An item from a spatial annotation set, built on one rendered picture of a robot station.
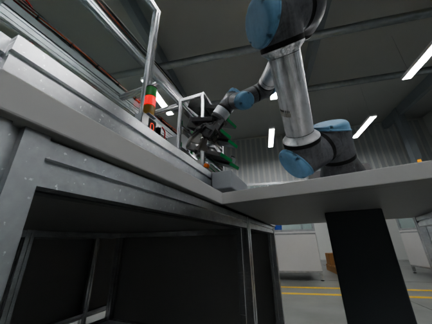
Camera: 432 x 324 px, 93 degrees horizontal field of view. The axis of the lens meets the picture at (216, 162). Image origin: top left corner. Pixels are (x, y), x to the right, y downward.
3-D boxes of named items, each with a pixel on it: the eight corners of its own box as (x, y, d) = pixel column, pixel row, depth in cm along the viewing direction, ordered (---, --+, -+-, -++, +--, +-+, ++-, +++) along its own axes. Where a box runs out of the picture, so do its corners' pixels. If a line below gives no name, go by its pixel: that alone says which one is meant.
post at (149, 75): (139, 184, 80) (160, 15, 117) (134, 182, 78) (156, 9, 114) (133, 184, 81) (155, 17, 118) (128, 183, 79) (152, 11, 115)
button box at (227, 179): (248, 198, 82) (247, 184, 84) (231, 187, 64) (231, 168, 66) (231, 200, 84) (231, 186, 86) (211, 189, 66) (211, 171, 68)
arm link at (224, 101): (236, 85, 93) (227, 87, 101) (222, 104, 93) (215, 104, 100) (247, 97, 97) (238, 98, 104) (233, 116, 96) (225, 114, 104)
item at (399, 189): (429, 216, 94) (427, 210, 95) (665, 148, 22) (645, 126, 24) (278, 225, 128) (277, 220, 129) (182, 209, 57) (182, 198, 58)
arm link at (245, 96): (258, 84, 85) (245, 87, 95) (236, 94, 82) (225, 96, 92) (263, 102, 88) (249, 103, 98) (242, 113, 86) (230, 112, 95)
